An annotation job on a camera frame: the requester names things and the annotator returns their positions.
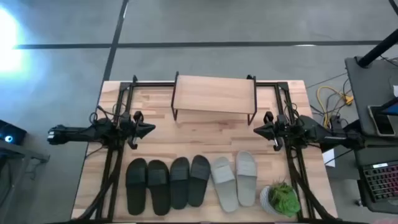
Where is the black rubber slide sandal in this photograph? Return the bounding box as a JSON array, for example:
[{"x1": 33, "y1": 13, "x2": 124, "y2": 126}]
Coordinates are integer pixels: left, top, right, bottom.
[
  {"x1": 187, "y1": 154, "x2": 211, "y2": 208},
  {"x1": 125, "y1": 157, "x2": 149, "y2": 216},
  {"x1": 147, "y1": 159, "x2": 171, "y2": 217},
  {"x1": 169, "y1": 156, "x2": 191, "y2": 210}
]

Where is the tablet with dark screen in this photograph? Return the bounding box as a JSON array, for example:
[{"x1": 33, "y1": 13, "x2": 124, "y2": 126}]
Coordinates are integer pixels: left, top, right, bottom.
[{"x1": 367, "y1": 105, "x2": 397, "y2": 138}]

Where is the green plant in white pot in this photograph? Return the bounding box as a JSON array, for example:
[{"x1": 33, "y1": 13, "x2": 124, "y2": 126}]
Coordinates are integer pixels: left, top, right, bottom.
[{"x1": 259, "y1": 180, "x2": 302, "y2": 218}]

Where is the white paper sheet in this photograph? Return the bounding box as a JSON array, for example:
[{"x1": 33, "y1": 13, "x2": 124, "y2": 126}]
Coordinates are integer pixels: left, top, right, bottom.
[{"x1": 322, "y1": 148, "x2": 336, "y2": 168}]

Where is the black aluminium rig frame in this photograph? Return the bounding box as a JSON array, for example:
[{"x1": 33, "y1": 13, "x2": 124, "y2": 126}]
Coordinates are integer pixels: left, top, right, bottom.
[{"x1": 72, "y1": 74, "x2": 340, "y2": 224}]

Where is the laptop with lit keyboard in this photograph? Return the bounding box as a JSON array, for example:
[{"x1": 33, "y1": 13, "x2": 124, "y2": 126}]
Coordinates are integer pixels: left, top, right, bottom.
[{"x1": 357, "y1": 161, "x2": 398, "y2": 214}]

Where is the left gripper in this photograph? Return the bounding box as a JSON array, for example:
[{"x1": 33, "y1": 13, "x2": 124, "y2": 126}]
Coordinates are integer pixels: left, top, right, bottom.
[{"x1": 119, "y1": 111, "x2": 156, "y2": 150}]

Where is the grey rubber slide sandal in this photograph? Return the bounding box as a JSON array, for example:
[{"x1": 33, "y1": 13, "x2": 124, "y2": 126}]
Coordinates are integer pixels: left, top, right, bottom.
[
  {"x1": 235, "y1": 151, "x2": 258, "y2": 207},
  {"x1": 210, "y1": 156, "x2": 239, "y2": 213}
]

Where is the wooden shelf black metal frame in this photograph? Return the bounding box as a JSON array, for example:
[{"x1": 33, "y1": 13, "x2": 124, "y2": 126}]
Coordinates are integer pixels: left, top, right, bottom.
[{"x1": 170, "y1": 71, "x2": 258, "y2": 126}]

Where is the black box with blue light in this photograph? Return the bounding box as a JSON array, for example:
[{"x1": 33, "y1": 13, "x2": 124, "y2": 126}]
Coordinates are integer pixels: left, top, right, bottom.
[{"x1": 0, "y1": 119, "x2": 27, "y2": 146}]

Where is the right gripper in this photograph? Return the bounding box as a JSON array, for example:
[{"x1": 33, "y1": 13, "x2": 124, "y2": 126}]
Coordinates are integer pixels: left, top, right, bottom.
[{"x1": 253, "y1": 111, "x2": 292, "y2": 152}]

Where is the yellow cable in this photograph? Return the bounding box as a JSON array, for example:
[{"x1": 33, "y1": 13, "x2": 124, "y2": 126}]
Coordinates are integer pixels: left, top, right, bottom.
[{"x1": 316, "y1": 85, "x2": 354, "y2": 129}]

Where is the grey metal stand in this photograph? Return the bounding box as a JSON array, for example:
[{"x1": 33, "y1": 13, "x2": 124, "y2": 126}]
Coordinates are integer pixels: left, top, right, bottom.
[{"x1": 0, "y1": 139, "x2": 50, "y2": 218}]

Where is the black pole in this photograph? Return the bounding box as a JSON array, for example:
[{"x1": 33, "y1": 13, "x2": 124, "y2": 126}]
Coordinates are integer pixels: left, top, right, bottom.
[{"x1": 356, "y1": 29, "x2": 398, "y2": 68}]

